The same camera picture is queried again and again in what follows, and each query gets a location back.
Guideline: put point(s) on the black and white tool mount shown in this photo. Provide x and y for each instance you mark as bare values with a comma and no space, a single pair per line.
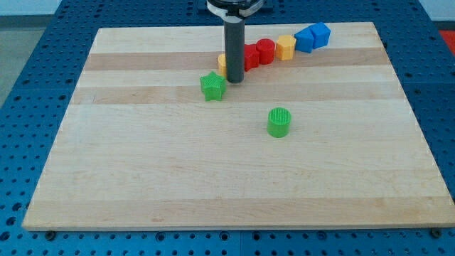
234,8

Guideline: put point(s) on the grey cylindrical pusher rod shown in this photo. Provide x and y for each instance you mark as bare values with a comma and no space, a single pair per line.
234,32

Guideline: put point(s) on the green star block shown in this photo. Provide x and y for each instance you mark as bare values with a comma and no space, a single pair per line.
213,86

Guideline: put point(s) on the green cylinder block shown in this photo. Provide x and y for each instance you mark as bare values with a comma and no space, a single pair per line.
278,122

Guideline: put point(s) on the blue cube block right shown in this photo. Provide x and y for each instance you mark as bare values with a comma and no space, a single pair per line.
321,33

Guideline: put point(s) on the light wooden board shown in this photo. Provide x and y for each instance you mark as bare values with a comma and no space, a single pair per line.
139,148

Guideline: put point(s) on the yellow block behind rod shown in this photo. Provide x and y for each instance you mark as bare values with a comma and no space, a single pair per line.
222,67

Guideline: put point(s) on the red star block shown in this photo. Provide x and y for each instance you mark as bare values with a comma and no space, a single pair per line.
251,57

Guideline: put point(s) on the yellow hexagon block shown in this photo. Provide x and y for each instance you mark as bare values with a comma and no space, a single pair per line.
285,47

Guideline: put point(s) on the blue block left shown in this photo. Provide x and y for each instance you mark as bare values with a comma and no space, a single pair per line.
304,40

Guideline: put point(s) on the red cylinder block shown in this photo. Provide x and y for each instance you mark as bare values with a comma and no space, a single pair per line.
266,48

